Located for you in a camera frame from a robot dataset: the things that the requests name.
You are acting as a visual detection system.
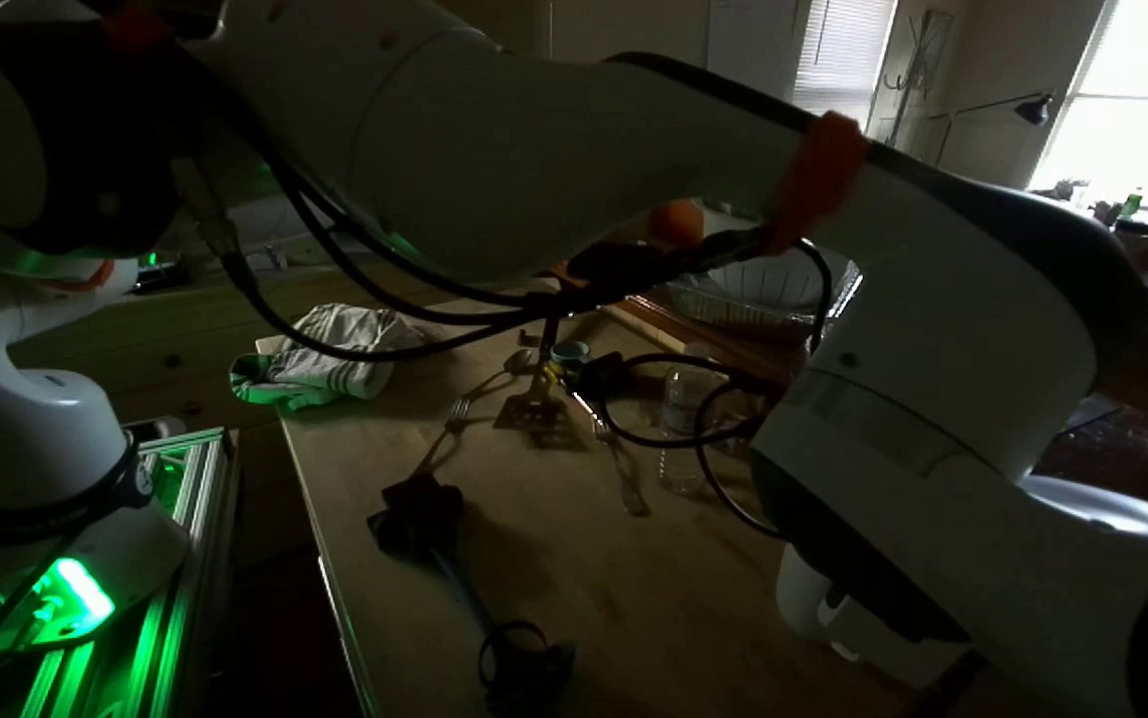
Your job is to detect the white striped towel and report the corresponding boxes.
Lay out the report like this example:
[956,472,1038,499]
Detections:
[226,299,408,416]

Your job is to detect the small white mug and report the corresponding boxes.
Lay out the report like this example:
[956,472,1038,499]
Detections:
[772,540,968,693]

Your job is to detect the narrow bright window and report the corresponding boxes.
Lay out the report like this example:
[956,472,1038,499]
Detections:
[788,0,900,96]

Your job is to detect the black desk lamp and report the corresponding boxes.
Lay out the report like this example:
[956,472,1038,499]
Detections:
[919,86,1062,136]

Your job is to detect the large bright window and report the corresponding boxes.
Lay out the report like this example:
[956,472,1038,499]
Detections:
[1028,0,1148,215]

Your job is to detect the slotted spatula with black handle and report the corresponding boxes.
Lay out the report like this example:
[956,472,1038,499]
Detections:
[492,312,581,453]

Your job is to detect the brown wooden table rail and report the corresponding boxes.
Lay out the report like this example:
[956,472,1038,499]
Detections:
[600,295,816,404]

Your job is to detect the black clamp mount with rod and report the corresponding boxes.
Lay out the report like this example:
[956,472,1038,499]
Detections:
[368,472,581,718]

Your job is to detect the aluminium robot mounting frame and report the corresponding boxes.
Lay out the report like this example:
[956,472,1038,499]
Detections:
[0,424,245,718]

